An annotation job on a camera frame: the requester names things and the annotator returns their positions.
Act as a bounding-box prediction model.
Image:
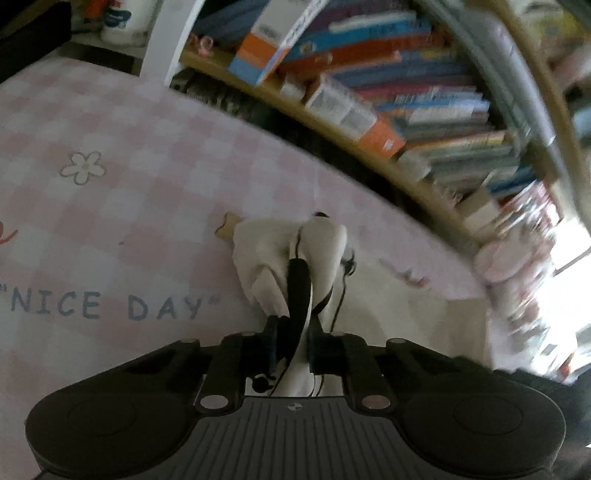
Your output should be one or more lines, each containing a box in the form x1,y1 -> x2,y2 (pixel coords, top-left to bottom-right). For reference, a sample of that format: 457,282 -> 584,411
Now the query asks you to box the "tall white orange box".
228,0 -> 324,86

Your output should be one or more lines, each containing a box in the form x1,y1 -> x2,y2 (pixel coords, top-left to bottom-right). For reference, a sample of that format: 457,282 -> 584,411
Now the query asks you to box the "small white labelled block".
279,78 -> 305,100

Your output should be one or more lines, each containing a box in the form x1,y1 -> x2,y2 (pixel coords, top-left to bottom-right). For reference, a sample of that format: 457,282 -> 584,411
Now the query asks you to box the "white wooden bookshelf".
139,0 -> 591,259

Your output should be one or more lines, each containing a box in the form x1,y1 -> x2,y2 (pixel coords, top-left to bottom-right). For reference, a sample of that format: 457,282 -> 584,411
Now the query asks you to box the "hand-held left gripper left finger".
122,316 -> 289,412

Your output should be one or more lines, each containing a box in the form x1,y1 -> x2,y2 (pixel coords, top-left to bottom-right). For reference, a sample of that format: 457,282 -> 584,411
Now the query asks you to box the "long orange white box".
305,74 -> 407,160

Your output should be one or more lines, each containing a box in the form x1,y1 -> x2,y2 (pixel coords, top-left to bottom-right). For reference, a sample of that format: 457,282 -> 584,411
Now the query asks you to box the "white pen holder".
462,185 -> 502,236

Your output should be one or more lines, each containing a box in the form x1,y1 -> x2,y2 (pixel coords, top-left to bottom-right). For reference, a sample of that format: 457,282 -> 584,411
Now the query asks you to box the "pink plush toy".
473,231 -> 555,319

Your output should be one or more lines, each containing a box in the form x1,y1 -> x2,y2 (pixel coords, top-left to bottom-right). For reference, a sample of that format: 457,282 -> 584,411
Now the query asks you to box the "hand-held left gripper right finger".
307,318 -> 467,412

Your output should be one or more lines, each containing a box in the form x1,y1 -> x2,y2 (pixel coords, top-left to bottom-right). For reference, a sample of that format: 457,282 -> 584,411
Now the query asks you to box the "white jar green lid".
99,0 -> 162,47

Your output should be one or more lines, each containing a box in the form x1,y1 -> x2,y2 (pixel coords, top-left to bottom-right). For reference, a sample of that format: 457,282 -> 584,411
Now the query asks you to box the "white charger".
399,150 -> 432,181

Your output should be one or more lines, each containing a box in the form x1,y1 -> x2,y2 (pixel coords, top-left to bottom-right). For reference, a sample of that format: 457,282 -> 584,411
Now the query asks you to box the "black chair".
0,28 -> 70,84

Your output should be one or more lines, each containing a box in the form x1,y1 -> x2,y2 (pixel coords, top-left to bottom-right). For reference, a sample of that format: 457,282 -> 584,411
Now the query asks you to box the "row of colourful books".
277,0 -> 555,204

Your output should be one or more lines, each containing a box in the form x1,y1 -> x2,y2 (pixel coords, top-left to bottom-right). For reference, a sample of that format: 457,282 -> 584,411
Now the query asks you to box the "cream printed t-shirt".
231,211 -> 358,398

